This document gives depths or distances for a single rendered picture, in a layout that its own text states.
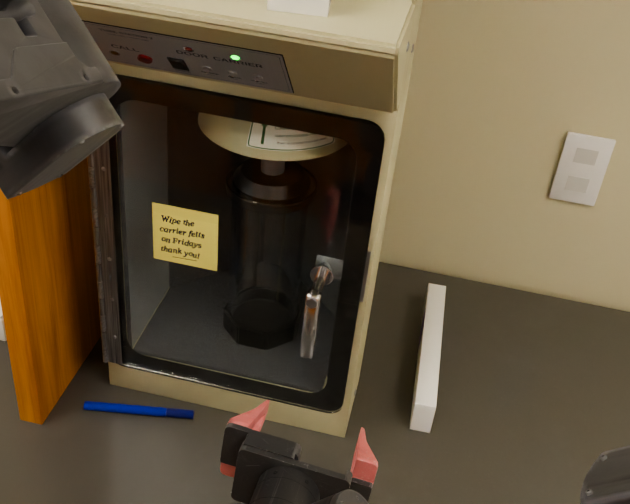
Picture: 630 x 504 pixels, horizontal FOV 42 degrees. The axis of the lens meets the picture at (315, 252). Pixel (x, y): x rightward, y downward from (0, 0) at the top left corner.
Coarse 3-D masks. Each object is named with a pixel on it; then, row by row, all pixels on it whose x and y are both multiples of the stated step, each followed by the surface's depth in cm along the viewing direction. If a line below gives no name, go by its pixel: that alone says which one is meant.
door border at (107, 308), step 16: (96, 160) 89; (96, 176) 90; (96, 192) 91; (112, 208) 92; (112, 224) 93; (96, 240) 95; (112, 240) 94; (112, 256) 96; (96, 272) 97; (112, 272) 97; (112, 288) 99; (112, 304) 100; (112, 320) 102; (112, 336) 103; (112, 352) 105
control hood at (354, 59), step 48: (96, 0) 67; (144, 0) 67; (192, 0) 68; (240, 0) 69; (336, 0) 71; (384, 0) 72; (288, 48) 67; (336, 48) 65; (384, 48) 64; (336, 96) 76; (384, 96) 73
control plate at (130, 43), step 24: (96, 24) 71; (120, 48) 75; (144, 48) 74; (168, 48) 73; (216, 48) 70; (240, 48) 69; (192, 72) 77; (216, 72) 76; (240, 72) 75; (264, 72) 73
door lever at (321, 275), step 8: (312, 272) 90; (320, 272) 90; (328, 272) 90; (312, 280) 91; (320, 280) 89; (328, 280) 91; (312, 288) 87; (320, 288) 88; (312, 296) 86; (320, 296) 87; (312, 304) 87; (320, 304) 88; (304, 312) 88; (312, 312) 87; (304, 320) 88; (312, 320) 88; (304, 328) 89; (312, 328) 89; (304, 336) 90; (312, 336) 89; (304, 344) 90; (312, 344) 90; (304, 352) 91; (312, 352) 91
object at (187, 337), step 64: (128, 128) 86; (192, 128) 84; (256, 128) 82; (320, 128) 81; (128, 192) 90; (192, 192) 88; (256, 192) 87; (320, 192) 85; (128, 256) 95; (256, 256) 91; (320, 256) 89; (128, 320) 101; (192, 320) 99; (256, 320) 97; (320, 320) 94; (256, 384) 102; (320, 384) 100
